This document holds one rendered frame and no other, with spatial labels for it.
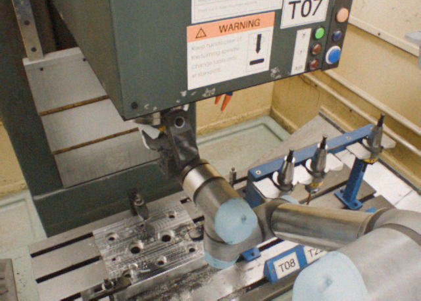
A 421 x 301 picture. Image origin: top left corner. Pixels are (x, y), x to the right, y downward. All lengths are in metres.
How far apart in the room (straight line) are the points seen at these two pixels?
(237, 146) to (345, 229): 1.57
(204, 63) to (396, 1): 1.07
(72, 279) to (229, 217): 0.69
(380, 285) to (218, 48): 0.40
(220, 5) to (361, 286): 0.41
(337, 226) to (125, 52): 0.41
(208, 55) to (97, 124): 0.82
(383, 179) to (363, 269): 1.32
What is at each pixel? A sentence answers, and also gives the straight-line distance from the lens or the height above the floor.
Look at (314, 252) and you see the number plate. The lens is 1.26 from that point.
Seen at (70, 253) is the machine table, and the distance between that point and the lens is 1.32.
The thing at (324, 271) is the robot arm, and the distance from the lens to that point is 0.43.
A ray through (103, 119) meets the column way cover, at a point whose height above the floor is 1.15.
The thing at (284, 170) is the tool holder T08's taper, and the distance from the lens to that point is 1.00.
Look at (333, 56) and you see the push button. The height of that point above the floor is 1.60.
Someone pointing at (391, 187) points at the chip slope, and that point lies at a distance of 1.73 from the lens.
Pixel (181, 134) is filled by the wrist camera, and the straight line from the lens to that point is 0.76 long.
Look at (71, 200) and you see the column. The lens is 1.59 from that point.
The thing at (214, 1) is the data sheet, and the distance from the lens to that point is 0.59.
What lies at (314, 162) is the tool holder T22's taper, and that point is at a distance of 1.07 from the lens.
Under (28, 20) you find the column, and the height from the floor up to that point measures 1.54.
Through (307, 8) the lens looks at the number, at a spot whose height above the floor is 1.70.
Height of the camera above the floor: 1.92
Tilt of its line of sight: 38 degrees down
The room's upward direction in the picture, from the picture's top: 1 degrees clockwise
